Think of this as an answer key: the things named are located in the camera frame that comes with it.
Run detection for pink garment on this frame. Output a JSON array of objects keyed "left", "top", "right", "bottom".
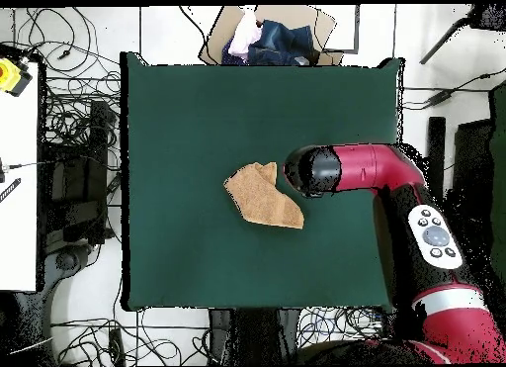
[{"left": 227, "top": 8, "right": 263, "bottom": 61}]

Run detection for green covered side table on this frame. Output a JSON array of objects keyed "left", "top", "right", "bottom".
[{"left": 488, "top": 81, "right": 506, "bottom": 273}]

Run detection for black cables with adapter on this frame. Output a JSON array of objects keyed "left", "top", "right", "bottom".
[{"left": 50, "top": 317, "right": 211, "bottom": 366}]

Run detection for blue denim jeans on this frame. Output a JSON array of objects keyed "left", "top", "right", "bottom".
[{"left": 220, "top": 19, "right": 322, "bottom": 66}]

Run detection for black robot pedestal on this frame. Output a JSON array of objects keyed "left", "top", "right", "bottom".
[{"left": 208, "top": 308, "right": 302, "bottom": 366}]

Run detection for white desk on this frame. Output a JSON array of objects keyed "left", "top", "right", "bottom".
[{"left": 0, "top": 61, "right": 41, "bottom": 293}]

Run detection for black tripod leg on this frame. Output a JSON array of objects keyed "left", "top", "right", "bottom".
[{"left": 419, "top": 3, "right": 506, "bottom": 65}]

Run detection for dark green table cloth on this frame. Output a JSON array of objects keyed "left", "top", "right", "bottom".
[{"left": 120, "top": 51, "right": 405, "bottom": 313}]

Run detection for black grey stand foot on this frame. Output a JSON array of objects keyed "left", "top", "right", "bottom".
[{"left": 39, "top": 243, "right": 96, "bottom": 344}]

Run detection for yellow emergency stop button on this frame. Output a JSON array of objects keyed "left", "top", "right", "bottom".
[{"left": 0, "top": 57, "right": 34, "bottom": 98}]

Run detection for brown cardboard box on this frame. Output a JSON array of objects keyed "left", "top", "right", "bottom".
[{"left": 198, "top": 5, "right": 345, "bottom": 66}]

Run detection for orange terry towel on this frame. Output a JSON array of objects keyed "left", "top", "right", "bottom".
[{"left": 223, "top": 161, "right": 305, "bottom": 230}]

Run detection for blue and black cables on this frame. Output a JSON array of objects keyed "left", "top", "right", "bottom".
[{"left": 295, "top": 306, "right": 386, "bottom": 341}]

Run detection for black cable tangle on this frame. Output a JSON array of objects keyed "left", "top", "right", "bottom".
[{"left": 13, "top": 6, "right": 122, "bottom": 146}]

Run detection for black cable with adapter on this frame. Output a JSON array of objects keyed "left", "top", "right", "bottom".
[{"left": 400, "top": 67, "right": 506, "bottom": 111}]

